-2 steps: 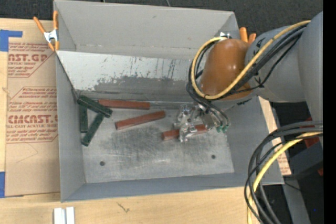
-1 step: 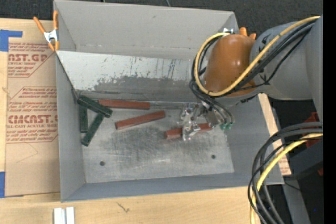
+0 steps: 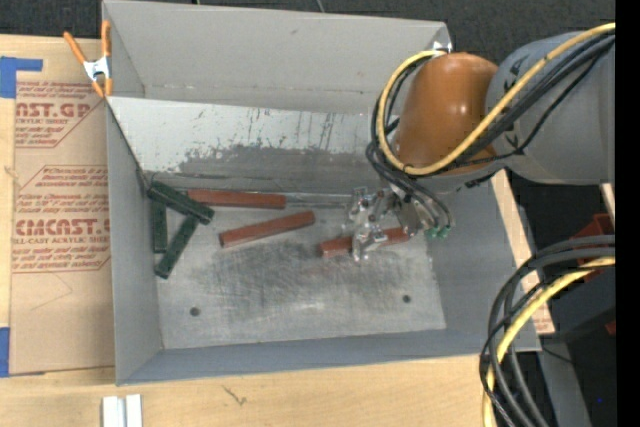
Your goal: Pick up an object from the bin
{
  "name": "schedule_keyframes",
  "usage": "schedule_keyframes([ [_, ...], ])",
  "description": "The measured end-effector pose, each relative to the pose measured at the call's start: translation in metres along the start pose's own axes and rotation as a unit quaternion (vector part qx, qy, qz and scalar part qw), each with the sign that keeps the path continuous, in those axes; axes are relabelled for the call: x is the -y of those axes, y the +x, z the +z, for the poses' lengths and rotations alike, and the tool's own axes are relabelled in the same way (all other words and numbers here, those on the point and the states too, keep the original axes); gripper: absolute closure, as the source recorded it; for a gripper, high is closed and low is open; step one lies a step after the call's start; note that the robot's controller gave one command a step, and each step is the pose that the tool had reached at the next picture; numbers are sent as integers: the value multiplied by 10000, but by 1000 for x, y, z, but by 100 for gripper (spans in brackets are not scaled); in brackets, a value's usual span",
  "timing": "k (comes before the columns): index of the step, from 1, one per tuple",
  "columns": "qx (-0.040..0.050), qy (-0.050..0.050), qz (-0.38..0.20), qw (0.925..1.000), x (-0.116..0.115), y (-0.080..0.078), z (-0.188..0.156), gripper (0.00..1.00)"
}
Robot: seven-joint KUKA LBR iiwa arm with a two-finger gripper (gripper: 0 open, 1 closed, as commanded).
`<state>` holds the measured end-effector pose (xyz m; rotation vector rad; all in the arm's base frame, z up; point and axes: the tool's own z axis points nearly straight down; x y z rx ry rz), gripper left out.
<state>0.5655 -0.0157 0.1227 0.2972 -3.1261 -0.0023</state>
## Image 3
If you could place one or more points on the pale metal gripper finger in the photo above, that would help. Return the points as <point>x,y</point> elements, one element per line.
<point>364,242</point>
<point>365,205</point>

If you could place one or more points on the red-brown flat block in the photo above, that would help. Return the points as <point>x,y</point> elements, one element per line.
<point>235,199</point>
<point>267,228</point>
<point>336,246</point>

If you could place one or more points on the grey metal bin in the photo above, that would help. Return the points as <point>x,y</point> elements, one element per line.
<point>300,310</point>

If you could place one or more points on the dark green flat block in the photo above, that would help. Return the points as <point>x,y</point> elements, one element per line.
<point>175,249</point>
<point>182,204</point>
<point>160,230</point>

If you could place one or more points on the brown cardboard board, red print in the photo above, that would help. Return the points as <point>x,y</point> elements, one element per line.
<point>60,295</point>

